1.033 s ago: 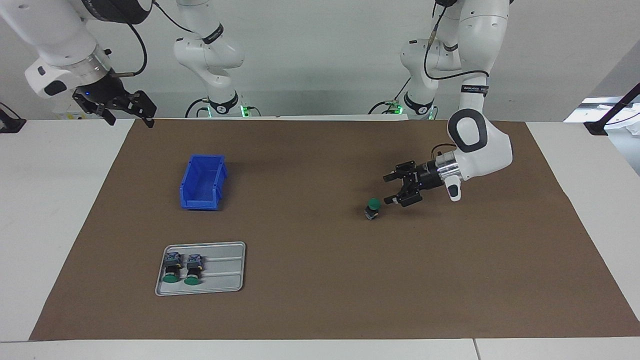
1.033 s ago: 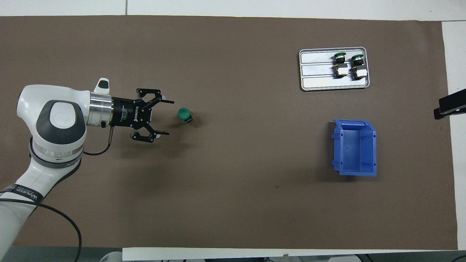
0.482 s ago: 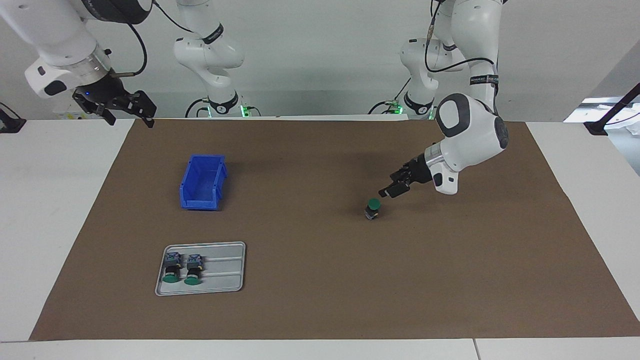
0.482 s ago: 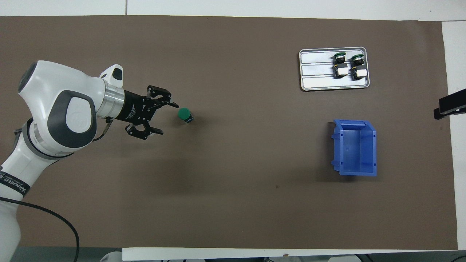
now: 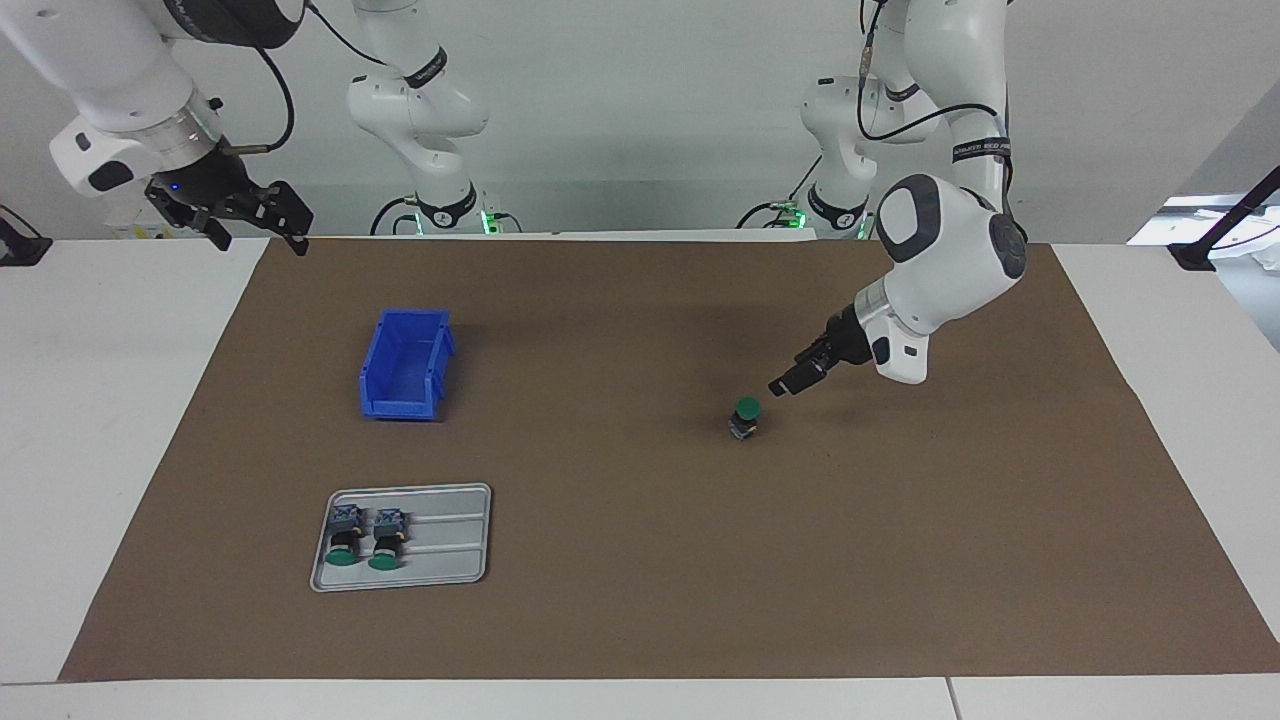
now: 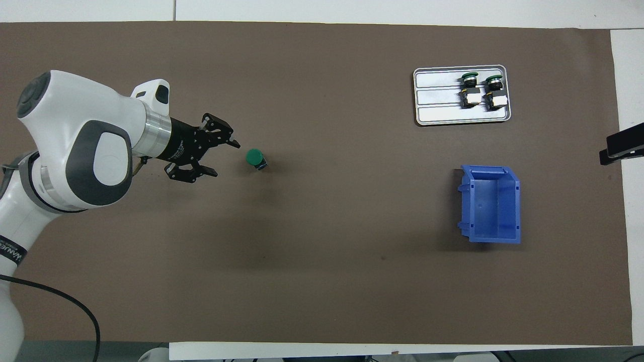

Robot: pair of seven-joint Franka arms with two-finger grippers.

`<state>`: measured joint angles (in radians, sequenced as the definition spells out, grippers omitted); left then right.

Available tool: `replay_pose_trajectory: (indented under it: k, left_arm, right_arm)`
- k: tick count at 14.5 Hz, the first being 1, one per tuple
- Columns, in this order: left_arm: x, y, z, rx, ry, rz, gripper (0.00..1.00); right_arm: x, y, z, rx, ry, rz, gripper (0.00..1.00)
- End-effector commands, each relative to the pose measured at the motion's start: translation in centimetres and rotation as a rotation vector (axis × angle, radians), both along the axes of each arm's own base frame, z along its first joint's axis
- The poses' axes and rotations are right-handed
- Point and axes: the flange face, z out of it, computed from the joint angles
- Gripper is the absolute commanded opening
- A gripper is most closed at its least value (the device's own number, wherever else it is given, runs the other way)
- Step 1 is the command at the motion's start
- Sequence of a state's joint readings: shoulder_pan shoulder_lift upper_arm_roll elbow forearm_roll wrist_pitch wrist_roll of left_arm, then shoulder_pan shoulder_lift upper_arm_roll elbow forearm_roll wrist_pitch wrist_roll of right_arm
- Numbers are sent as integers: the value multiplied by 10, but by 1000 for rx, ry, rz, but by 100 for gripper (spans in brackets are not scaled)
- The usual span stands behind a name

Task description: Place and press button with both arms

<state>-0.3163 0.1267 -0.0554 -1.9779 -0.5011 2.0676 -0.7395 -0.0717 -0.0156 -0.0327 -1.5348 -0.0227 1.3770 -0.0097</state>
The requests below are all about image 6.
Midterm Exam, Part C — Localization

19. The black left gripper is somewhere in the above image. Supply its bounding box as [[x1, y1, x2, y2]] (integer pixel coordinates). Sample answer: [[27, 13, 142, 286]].
[[157, 113, 241, 183]]

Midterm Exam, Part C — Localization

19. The green push button switch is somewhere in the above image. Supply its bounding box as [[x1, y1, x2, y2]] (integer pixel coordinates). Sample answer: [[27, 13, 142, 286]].
[[246, 148, 269, 171], [483, 74, 508, 112], [459, 72, 481, 109]]

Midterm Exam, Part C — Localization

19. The brown table mat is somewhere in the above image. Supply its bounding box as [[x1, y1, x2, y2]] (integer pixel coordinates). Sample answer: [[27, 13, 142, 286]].
[[0, 21, 633, 346]]

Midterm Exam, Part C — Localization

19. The grey metal tray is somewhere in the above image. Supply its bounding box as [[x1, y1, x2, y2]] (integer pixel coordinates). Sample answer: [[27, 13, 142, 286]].
[[413, 65, 512, 126]]

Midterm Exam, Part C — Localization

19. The blue plastic bin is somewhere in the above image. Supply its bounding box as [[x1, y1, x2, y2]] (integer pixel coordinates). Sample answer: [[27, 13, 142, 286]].
[[457, 164, 522, 244]]

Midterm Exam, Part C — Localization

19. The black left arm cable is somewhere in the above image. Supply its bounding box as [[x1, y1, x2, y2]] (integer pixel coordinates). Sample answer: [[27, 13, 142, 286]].
[[0, 274, 101, 362]]

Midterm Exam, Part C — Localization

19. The black overhanging mount bar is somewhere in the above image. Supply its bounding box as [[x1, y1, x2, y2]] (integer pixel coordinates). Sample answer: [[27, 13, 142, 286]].
[[599, 122, 644, 166]]

